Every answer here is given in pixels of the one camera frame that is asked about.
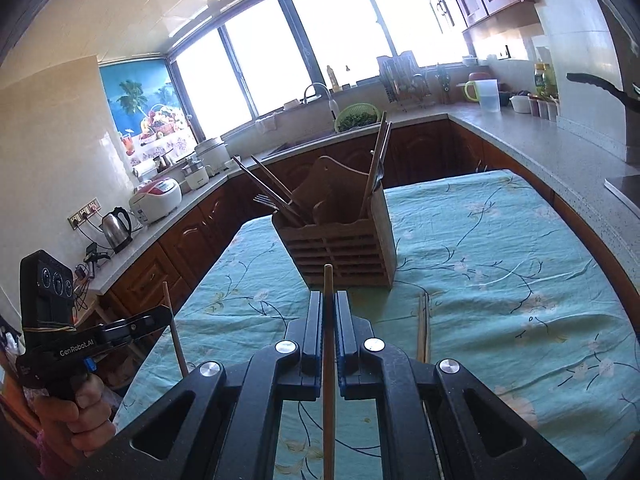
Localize steel electric kettle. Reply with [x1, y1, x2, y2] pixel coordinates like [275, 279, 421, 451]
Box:
[100, 206, 135, 255]

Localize black wok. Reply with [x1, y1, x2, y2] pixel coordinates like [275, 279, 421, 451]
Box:
[566, 72, 640, 106]

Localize seasoning jar set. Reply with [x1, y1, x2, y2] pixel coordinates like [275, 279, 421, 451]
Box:
[529, 94, 560, 122]

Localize kitchen window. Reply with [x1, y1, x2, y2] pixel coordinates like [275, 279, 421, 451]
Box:
[167, 0, 476, 141]

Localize black electronic device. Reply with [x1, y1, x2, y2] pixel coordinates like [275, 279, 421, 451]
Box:
[72, 242, 113, 281]

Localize paper towel roll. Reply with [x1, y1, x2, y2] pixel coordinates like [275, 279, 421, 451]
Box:
[132, 159, 160, 181]

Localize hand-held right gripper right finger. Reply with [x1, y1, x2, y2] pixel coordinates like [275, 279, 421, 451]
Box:
[334, 290, 586, 480]

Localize white pot cooker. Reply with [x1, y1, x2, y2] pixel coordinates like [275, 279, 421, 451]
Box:
[194, 136, 231, 173]

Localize dish rack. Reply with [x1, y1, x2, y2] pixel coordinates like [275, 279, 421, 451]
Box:
[376, 51, 431, 111]

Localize kitchen faucet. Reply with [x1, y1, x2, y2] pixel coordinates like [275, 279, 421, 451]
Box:
[302, 82, 341, 121]

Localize gas stove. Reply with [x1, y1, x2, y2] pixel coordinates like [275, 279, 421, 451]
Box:
[604, 175, 640, 206]

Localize wooden utensil holder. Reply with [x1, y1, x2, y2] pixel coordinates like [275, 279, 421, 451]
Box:
[271, 156, 397, 291]

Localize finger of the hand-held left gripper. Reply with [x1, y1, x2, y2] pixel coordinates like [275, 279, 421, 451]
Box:
[102, 307, 172, 348]

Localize green colander with greens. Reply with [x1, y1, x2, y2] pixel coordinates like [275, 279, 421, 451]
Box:
[334, 104, 379, 133]

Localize metal fork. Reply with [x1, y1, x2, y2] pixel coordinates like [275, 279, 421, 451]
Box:
[255, 201, 296, 221]
[252, 193, 288, 213]

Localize brown lower kitchen cabinets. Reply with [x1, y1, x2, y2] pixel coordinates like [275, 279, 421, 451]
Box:
[95, 117, 640, 341]

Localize thin-handled metal utensil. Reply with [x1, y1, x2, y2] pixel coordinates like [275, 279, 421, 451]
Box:
[370, 149, 387, 195]

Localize person's left forearm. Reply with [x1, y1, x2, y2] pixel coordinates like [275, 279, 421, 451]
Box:
[27, 440, 96, 480]

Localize floral teal tablecloth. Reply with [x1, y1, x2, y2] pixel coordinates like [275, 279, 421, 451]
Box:
[112, 169, 640, 480]

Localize small white steamer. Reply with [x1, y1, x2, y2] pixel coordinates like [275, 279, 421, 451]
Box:
[180, 159, 211, 191]

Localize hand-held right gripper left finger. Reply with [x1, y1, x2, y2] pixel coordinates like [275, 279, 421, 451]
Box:
[70, 290, 325, 480]

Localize person's left hand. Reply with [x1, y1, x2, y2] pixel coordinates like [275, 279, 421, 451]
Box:
[32, 372, 116, 461]

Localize wooden chopstick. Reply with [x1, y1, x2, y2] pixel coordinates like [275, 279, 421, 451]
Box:
[360, 111, 388, 207]
[250, 155, 298, 203]
[372, 120, 393, 192]
[417, 295, 426, 364]
[323, 263, 335, 480]
[231, 155, 303, 228]
[161, 281, 190, 378]
[423, 292, 432, 364]

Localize tropical beach poster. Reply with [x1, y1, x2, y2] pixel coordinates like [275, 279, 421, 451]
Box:
[99, 57, 198, 166]

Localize wall socket strip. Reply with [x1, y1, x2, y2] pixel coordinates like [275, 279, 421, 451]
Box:
[67, 200, 103, 231]

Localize clear jug with green handle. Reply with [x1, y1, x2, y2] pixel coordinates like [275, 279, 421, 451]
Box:
[464, 78, 501, 113]

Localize grey kitchen countertop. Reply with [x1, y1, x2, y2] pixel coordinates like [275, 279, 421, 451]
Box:
[75, 105, 640, 311]

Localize dark utensil canister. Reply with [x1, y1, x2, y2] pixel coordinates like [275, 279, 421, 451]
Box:
[435, 62, 453, 106]

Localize white rice cooker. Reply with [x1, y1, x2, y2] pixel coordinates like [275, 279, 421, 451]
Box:
[129, 177, 183, 225]

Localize yellow cooking oil bottle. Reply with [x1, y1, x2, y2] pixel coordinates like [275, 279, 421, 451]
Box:
[532, 62, 557, 98]

